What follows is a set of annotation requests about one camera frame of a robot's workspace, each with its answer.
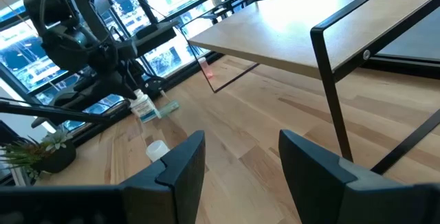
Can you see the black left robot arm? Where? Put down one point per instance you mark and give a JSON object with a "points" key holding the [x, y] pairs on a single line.
{"points": [[51, 7]]}

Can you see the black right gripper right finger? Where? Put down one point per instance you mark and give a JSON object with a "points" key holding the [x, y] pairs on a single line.
{"points": [[319, 182]]}

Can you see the teal translucent pill vial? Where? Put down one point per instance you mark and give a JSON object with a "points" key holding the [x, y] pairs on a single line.
{"points": [[170, 109]]}

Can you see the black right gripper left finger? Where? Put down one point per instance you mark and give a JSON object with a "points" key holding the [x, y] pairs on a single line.
{"points": [[172, 182]]}

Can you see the black diagonal frame brace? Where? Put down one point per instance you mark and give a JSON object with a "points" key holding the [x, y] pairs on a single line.
{"points": [[51, 112]]}

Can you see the wooden shelf black metal frame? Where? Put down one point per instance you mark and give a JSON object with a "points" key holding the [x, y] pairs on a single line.
{"points": [[292, 21]]}

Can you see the red translucent pill vial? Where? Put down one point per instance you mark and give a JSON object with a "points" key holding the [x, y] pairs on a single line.
{"points": [[205, 68]]}

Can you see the white medicine bottle blue label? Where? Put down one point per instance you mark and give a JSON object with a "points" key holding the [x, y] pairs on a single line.
{"points": [[144, 109]]}

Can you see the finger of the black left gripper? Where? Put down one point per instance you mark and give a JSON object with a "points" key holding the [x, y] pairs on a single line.
{"points": [[156, 36], [117, 83]]}

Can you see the potted succulent plant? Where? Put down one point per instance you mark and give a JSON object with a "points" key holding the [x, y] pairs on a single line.
{"points": [[55, 158]]}

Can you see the white plastic bottle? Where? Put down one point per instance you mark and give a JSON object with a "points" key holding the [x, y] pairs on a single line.
{"points": [[156, 150]]}

